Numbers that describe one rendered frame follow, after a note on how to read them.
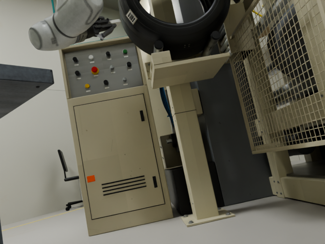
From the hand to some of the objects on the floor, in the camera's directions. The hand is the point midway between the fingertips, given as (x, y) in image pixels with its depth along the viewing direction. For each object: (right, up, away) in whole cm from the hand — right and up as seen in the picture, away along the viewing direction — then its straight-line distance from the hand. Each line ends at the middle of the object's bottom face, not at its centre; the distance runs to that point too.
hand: (113, 23), depth 130 cm
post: (+46, -98, +41) cm, 116 cm away
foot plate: (+47, -98, +41) cm, 116 cm away
